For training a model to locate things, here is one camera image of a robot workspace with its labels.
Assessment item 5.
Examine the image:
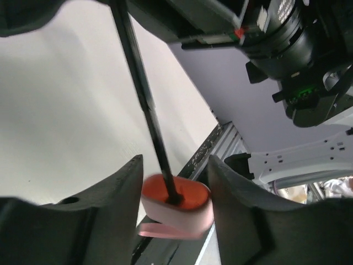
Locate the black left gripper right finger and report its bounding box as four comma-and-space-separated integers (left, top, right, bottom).
207, 156, 352, 264

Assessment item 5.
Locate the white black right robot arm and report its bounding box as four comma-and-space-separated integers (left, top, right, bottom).
127, 1, 352, 186

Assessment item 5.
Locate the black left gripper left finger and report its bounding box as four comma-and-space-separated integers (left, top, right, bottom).
1, 155, 143, 264

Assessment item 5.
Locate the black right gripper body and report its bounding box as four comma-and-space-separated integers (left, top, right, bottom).
129, 1, 314, 77

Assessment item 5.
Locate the pink folding umbrella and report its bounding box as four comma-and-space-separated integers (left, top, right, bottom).
109, 1, 214, 240

